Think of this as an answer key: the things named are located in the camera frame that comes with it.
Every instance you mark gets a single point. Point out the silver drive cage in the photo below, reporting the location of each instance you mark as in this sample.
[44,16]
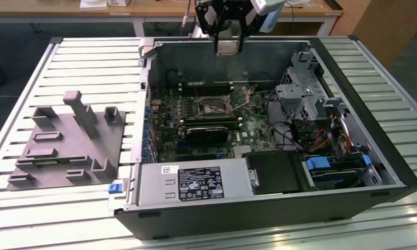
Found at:
[295,99]

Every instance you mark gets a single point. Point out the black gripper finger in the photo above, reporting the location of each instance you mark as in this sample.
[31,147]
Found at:
[203,19]
[251,23]

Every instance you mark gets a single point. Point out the silver square CPU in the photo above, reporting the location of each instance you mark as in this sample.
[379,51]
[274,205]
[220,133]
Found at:
[227,48]

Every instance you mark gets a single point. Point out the grey parts rack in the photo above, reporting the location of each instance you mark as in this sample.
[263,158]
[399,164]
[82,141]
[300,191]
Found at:
[72,156]

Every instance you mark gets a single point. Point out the green motherboard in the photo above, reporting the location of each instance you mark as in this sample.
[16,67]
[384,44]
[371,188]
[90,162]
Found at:
[255,130]

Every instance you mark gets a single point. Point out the wooden desk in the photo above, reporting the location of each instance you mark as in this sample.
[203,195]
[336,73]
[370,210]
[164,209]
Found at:
[126,14]

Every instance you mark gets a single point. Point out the blue disk carrier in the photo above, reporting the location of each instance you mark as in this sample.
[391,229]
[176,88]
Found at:
[318,164]

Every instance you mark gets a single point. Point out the black plastic shroud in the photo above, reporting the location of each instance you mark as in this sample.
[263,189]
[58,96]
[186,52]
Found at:
[275,172]

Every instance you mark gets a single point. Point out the black open PC case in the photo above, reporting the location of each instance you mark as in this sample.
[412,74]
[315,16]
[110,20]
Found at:
[230,218]

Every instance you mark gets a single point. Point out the white box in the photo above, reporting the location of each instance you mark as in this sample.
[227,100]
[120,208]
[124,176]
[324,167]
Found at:
[119,2]

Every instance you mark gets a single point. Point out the wooden cabinet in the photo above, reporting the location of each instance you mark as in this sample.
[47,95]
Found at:
[386,26]

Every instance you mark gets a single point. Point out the blue plastic clip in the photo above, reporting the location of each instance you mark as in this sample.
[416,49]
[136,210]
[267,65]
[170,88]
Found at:
[367,160]

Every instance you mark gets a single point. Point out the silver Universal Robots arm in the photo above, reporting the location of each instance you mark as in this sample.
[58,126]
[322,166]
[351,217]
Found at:
[271,20]

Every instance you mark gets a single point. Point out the silver power supply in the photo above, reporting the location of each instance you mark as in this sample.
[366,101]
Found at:
[152,182]

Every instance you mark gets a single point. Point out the small silver heatsink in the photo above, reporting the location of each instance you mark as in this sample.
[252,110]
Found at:
[243,151]

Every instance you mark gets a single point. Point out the black graphics card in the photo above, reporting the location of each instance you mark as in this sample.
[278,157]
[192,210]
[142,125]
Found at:
[207,134]

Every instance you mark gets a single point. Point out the CPU socket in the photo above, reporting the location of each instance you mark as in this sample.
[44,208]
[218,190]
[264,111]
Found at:
[214,106]

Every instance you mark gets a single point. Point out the blue case latch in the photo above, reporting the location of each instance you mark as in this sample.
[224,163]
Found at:
[115,188]

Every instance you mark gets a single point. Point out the black RAM stick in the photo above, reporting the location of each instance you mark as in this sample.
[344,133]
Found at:
[206,85]

